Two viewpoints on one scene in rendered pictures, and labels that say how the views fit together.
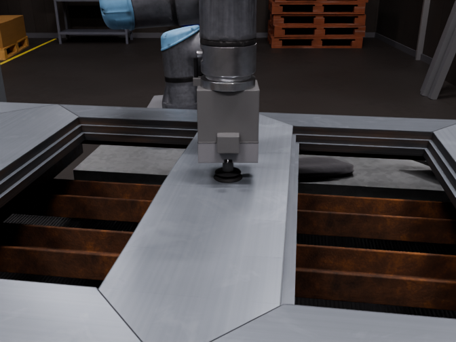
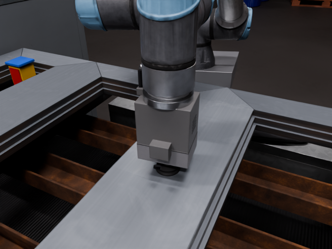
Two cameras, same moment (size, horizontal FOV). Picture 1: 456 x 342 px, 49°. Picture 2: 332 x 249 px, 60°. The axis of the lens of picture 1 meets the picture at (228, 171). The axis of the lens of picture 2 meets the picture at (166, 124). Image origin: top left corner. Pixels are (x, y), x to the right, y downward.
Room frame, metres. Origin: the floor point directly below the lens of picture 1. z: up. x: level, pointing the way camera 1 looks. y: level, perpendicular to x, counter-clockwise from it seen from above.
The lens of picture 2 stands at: (0.31, -0.12, 1.20)
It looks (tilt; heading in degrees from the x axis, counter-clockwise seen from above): 33 degrees down; 18
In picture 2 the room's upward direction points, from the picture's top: straight up
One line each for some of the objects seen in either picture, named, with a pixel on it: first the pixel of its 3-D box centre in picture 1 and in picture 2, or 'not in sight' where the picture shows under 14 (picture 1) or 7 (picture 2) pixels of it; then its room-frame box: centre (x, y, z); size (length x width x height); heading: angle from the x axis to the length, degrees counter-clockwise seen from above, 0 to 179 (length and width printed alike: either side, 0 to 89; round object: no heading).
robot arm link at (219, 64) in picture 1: (226, 60); (166, 75); (0.68, 0.00, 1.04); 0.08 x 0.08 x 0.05
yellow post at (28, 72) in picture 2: not in sight; (28, 93); (0.98, 0.58, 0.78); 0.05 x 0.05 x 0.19; 82
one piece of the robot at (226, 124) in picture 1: (226, 119); (164, 126); (0.67, 0.00, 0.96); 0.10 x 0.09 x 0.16; 0
